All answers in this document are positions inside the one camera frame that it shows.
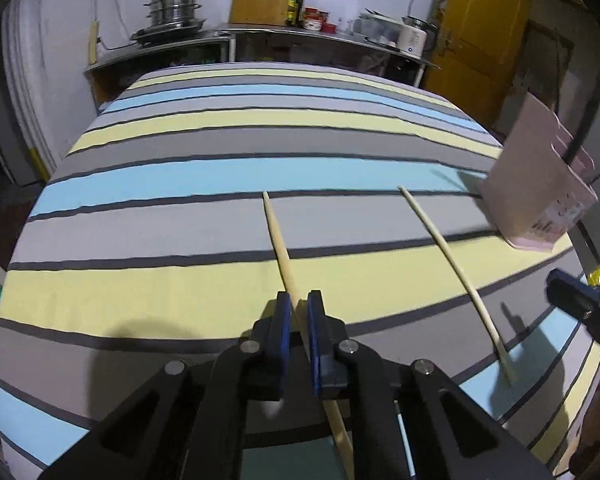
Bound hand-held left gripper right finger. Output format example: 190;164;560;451
307;290;556;480

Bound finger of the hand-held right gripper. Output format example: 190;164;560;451
550;268;600;297
546;281;595;319

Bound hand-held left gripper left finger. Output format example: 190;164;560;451
40;291;293;480

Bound wooden chopstick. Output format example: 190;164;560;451
397;185;516;386
261;190;356;480

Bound pink utensil holder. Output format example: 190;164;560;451
475;92;598;251

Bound striped tablecloth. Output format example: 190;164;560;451
0;61;600;480

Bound yellow wooden door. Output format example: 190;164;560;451
422;0;531;131

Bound steel kitchen counter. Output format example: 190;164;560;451
84;27;441;101

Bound red food containers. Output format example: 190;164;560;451
302;7;337;33

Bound dish rack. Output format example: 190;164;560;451
355;9;403;46

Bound gas stove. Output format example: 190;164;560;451
130;19;208;46

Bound steel steamer pot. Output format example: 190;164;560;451
145;0;207;28

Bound wooden rolling pin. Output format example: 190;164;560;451
87;20;102;66

